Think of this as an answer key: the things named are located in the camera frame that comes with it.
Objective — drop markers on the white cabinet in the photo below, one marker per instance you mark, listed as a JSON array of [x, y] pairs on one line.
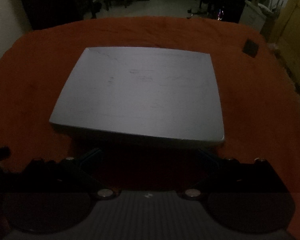
[[258, 17]]

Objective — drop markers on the small black square object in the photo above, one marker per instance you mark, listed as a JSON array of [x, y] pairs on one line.
[[250, 48]]

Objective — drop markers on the white box lid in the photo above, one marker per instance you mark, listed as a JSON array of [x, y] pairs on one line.
[[156, 92]]

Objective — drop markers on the black office chair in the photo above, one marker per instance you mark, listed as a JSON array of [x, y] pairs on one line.
[[221, 10]]

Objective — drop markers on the yellow wooden board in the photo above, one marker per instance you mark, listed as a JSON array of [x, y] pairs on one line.
[[286, 35]]

